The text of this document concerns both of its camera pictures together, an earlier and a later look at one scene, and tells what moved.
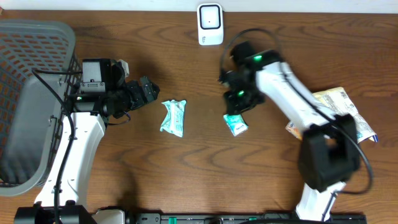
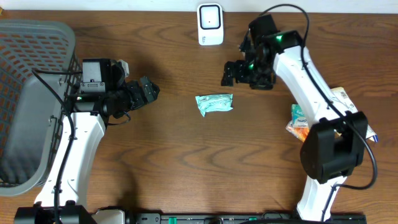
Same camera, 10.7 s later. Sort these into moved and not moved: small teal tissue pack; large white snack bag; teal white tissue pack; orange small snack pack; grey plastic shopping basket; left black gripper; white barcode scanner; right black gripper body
Moved: right black gripper body; teal white tissue pack; small teal tissue pack
Not moved: orange small snack pack; white barcode scanner; grey plastic shopping basket; large white snack bag; left black gripper
